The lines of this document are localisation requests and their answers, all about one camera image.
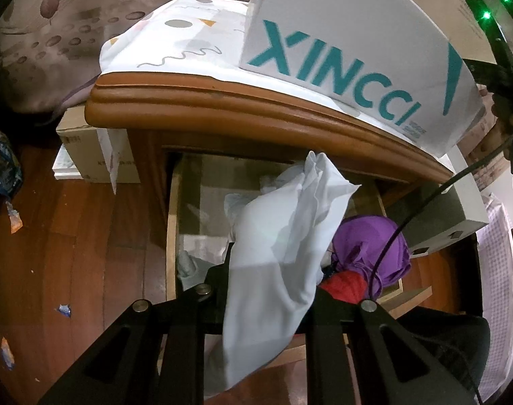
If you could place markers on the wooden drawer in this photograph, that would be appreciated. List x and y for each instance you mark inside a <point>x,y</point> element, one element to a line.
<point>210,177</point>

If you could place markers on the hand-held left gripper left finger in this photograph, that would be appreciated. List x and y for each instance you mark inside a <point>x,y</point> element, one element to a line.
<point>218,274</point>

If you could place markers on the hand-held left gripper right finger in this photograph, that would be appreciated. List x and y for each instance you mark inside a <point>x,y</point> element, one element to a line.
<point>328,308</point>

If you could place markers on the white checked cloth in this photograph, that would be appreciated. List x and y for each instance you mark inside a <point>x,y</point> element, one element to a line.
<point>499,261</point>

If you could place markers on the wooden nightstand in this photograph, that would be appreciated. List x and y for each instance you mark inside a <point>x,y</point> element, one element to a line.
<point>239,105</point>

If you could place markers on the white underwear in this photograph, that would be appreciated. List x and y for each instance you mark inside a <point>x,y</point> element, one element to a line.
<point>281,240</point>

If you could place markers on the light blue garment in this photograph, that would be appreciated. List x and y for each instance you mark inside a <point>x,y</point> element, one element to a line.
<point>235,204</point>

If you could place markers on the white shoe box teal print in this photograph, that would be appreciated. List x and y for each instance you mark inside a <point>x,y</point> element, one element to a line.
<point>345,21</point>

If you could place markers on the white patterned cloth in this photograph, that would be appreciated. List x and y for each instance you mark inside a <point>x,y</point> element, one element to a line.
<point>176,38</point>

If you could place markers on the grey sock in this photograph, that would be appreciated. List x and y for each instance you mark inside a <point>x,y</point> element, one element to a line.
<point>186,263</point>

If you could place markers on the grey box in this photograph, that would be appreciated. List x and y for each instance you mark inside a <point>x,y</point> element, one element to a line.
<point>450,211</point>

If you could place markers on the white drawer liner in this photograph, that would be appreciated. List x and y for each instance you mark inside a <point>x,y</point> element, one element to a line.
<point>201,244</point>

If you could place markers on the beige cardboard box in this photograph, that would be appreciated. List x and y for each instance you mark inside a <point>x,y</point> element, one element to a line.
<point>442,0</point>

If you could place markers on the purple garment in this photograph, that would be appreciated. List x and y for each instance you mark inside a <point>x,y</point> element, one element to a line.
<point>357,240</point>

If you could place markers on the orange blue wrapper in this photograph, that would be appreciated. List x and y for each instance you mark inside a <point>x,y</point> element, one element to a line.
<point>8,352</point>

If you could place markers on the dark blue bag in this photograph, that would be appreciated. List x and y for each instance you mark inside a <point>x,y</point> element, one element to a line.
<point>3,164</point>

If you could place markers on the red garment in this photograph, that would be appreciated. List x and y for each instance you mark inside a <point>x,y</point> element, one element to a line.
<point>345,284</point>

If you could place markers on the person's right hand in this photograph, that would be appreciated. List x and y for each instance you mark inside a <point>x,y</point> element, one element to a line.
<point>507,112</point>

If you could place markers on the leaf patterned bedsheet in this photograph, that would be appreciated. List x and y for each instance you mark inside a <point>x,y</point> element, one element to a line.
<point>49,29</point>

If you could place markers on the brown cardboard box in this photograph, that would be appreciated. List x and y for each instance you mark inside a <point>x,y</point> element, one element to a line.
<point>83,152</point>

